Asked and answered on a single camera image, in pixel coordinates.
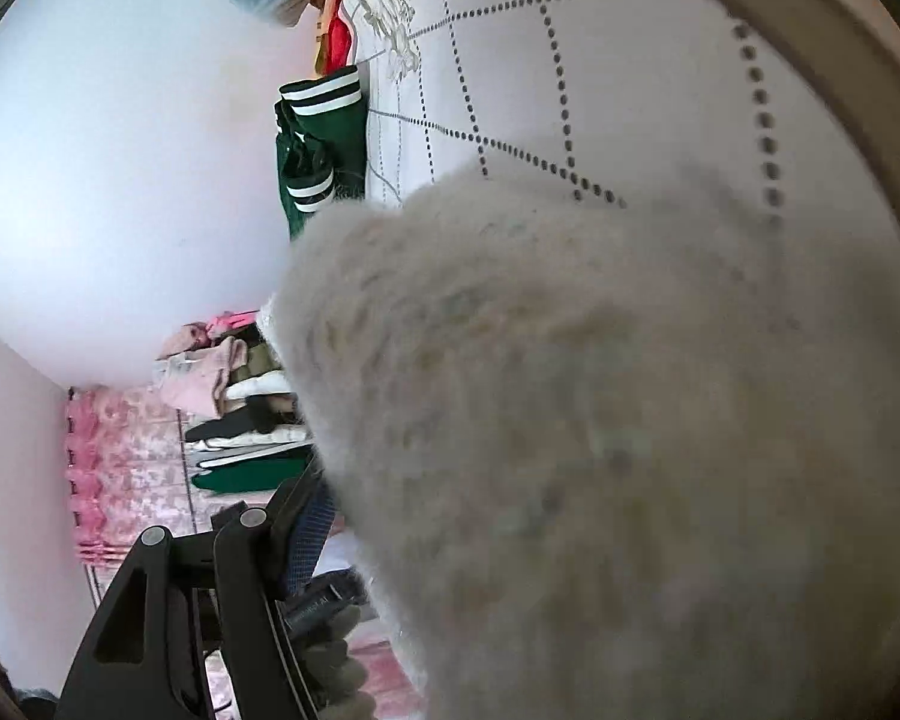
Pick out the white diamond patterned cloth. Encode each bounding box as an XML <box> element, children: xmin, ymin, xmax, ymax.
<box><xmin>349</xmin><ymin>0</ymin><xmax>900</xmax><ymax>293</ymax></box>

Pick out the clothes rack with clothes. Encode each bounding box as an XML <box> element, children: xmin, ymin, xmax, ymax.
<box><xmin>154</xmin><ymin>307</ymin><xmax>323</xmax><ymax>500</ymax></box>

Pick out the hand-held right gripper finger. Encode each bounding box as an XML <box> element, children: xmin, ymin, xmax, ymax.
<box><xmin>54</xmin><ymin>457</ymin><xmax>346</xmax><ymax>720</ymax></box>

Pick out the white fuzzy jacket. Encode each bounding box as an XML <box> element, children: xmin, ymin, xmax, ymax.
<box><xmin>259</xmin><ymin>0</ymin><xmax>900</xmax><ymax>720</ymax></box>

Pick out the pink curtain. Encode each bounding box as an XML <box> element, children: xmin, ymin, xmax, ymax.
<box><xmin>66</xmin><ymin>386</ymin><xmax>222</xmax><ymax>601</ymax></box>

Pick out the pink garment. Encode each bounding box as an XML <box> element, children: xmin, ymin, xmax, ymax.
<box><xmin>157</xmin><ymin>311</ymin><xmax>260</xmax><ymax>417</ymax></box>

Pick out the red floral blanket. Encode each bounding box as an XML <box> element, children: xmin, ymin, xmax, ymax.
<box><xmin>313</xmin><ymin>0</ymin><xmax>391</xmax><ymax>80</ymax></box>

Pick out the green garment with white stripes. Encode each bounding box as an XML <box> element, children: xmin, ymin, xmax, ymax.
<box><xmin>274</xmin><ymin>66</ymin><xmax>368</xmax><ymax>241</ymax></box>

